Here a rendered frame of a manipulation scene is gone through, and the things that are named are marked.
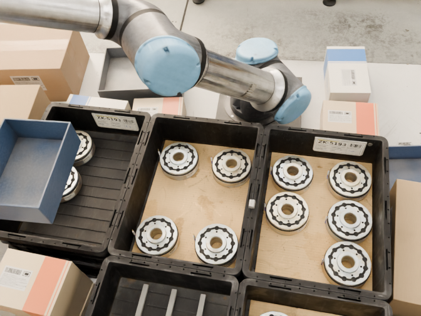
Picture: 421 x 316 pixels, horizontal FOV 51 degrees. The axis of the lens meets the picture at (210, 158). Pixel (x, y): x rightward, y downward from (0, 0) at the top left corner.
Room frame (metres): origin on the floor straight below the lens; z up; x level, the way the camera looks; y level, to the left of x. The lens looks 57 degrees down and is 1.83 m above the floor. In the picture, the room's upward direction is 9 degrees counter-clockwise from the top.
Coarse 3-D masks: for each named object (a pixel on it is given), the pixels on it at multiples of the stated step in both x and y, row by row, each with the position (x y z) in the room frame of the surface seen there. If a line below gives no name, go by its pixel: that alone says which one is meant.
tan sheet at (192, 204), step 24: (168, 144) 0.72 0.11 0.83; (192, 144) 0.71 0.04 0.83; (168, 192) 0.57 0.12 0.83; (192, 192) 0.56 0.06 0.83; (216, 192) 0.55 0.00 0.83; (240, 192) 0.54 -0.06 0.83; (144, 216) 0.51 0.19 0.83; (168, 216) 0.50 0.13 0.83; (192, 216) 0.49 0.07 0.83; (216, 216) 0.48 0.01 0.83; (240, 216) 0.47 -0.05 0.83; (192, 240) 0.43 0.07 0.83
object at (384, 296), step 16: (272, 128) 0.65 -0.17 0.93; (288, 128) 0.65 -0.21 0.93; (304, 128) 0.64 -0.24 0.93; (384, 144) 0.56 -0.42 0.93; (384, 160) 0.52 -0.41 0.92; (384, 176) 0.47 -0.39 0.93; (256, 192) 0.48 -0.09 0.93; (384, 192) 0.43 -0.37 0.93; (256, 208) 0.44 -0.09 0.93; (384, 208) 0.39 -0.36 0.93; (384, 224) 0.36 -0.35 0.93; (384, 240) 0.32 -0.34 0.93; (384, 256) 0.29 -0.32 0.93; (256, 272) 0.29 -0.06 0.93; (384, 272) 0.26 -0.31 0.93; (320, 288) 0.24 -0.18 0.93; (336, 288) 0.24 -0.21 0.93; (352, 288) 0.23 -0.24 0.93; (384, 288) 0.22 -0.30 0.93
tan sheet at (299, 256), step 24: (312, 168) 0.58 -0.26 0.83; (312, 192) 0.51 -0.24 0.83; (264, 216) 0.46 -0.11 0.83; (312, 216) 0.44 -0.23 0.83; (264, 240) 0.40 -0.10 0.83; (288, 240) 0.39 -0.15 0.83; (312, 240) 0.38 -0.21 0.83; (264, 264) 0.34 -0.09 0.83; (288, 264) 0.33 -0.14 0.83; (312, 264) 0.33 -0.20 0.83; (360, 288) 0.26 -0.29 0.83
